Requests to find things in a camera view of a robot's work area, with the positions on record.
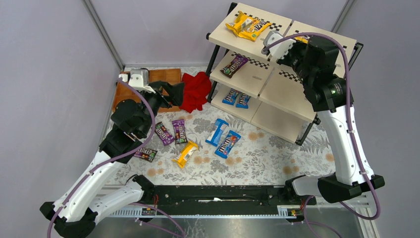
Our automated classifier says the yellow candy bag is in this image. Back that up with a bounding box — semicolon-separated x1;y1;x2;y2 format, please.
172;141;199;169
294;36;310;44
225;11;254;36

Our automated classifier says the blue M&M bag moved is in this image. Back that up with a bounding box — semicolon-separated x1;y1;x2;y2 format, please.
235;93;251;109

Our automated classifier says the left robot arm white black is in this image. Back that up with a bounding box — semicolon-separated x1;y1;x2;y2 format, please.
40;81;185;238

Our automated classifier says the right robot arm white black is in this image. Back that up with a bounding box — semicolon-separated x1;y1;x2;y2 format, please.
269;33;385;203

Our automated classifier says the purple candy bag right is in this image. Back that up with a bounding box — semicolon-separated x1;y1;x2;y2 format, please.
172;119;188;144

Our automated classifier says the purple candy bag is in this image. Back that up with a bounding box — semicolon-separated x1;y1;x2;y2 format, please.
172;119;188;144
155;122;175;146

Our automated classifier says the purple candy bag left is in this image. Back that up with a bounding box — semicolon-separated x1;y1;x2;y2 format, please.
155;122;175;146

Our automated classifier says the blue M&M bag bottom shelf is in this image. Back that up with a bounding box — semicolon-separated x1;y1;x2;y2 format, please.
222;88;240;105

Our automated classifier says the brown M&M bag on shelf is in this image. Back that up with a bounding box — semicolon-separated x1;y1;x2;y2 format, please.
220;54;249;78

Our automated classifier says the light blue candy bag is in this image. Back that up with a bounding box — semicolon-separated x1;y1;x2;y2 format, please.
205;119;229;146

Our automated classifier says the cream three-tier shelf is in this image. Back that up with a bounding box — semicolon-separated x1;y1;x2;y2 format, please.
206;2;363;145

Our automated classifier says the yellow M&M bag on shelf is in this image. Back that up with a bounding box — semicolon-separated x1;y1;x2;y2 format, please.
238;17;272;42

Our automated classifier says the red cloth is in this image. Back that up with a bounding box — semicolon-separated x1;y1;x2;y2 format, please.
179;71;211;113

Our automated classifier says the wooden compartment tray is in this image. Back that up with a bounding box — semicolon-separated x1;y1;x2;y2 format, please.
112;68;182;114

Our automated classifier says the brown M&M bag on table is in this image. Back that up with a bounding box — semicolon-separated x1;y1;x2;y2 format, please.
133;148;158;162

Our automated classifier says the floral tablecloth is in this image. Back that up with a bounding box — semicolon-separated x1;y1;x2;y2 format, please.
108;104;335;185

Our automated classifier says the blue M&M bag on table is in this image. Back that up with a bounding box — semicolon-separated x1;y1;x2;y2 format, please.
215;130;241;159

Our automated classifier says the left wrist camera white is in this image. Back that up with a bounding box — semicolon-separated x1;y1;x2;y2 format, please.
119;68;156;93

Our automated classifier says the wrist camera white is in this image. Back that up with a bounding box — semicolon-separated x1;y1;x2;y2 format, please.
119;68;156;93
261;30;296;60

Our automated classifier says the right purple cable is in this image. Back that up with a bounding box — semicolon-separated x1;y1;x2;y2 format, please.
262;32;382;221

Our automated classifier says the purple cable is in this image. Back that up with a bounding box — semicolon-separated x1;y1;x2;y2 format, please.
46;78;157;238
262;32;382;221

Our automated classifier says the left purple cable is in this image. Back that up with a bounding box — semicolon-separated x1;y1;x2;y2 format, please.
46;78;157;238

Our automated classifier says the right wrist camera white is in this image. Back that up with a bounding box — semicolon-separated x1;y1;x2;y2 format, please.
261;30;296;60

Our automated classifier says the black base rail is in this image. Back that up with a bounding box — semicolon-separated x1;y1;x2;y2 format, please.
131;175;316;216

